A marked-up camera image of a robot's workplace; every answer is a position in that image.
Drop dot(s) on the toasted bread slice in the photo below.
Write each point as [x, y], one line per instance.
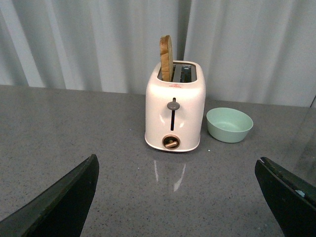
[166, 58]

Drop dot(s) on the grey pleated curtain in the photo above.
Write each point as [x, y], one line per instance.
[260, 51]

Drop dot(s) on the green plastic bowl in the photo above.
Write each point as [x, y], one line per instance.
[228, 125]

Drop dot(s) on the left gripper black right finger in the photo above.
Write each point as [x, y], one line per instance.
[291, 199]

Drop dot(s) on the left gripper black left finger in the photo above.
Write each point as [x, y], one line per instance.
[61, 210]

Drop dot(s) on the white two-slot toaster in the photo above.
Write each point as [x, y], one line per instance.
[174, 110]

